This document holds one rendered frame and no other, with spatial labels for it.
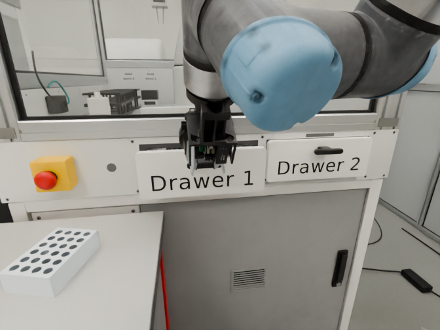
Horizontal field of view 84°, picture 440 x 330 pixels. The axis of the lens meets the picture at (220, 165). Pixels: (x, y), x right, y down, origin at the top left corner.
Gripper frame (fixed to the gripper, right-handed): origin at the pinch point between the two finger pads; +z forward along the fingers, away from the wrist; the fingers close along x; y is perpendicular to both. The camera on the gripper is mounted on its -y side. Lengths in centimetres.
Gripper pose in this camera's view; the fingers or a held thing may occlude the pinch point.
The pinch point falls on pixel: (205, 162)
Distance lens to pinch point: 50.3
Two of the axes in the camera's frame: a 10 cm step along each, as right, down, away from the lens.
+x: 9.9, -0.5, 1.5
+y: 1.3, 8.0, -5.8
